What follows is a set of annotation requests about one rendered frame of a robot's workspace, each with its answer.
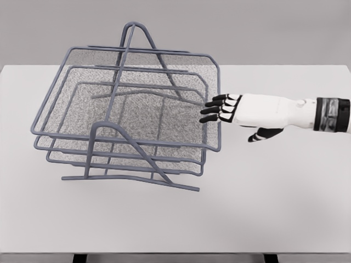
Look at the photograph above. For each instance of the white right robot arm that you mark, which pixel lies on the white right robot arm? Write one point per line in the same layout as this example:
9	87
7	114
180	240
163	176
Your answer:
310	113

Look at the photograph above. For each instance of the grey mesh file tray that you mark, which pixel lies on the grey mesh file tray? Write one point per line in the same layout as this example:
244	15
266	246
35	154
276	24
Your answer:
68	145
192	68
123	163

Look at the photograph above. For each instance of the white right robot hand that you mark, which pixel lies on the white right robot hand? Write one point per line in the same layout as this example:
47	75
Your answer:
255	111

